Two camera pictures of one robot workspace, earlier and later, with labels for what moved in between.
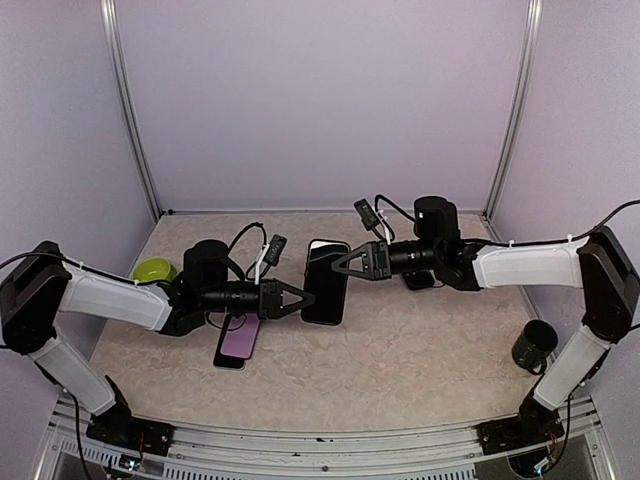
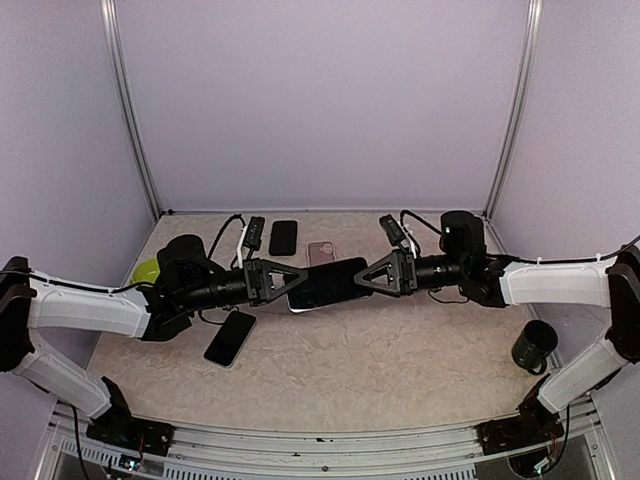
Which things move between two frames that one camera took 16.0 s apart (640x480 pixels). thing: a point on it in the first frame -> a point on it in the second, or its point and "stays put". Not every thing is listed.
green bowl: (155, 269) stays put
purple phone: (240, 337) -> (329, 284)
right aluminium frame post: (531, 52) stays put
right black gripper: (380, 247) -> (402, 266)
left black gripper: (270, 299) -> (263, 269)
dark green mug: (533, 344) stays put
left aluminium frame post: (116, 63) stays put
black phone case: (326, 283) -> (283, 238)
